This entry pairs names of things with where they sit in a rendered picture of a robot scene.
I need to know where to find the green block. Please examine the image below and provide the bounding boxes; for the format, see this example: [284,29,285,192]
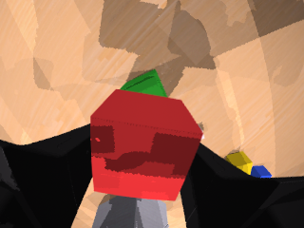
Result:
[126,76,164,98]
[121,69,167,98]

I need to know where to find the red block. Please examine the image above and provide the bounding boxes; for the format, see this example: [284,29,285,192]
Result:
[90,88,204,201]

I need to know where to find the blue block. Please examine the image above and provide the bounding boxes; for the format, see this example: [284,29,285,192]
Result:
[250,166,273,179]

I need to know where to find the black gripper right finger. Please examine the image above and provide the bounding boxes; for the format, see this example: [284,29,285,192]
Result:
[180,144,304,228]

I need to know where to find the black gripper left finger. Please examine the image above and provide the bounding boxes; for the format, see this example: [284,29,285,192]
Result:
[0,123,92,228]

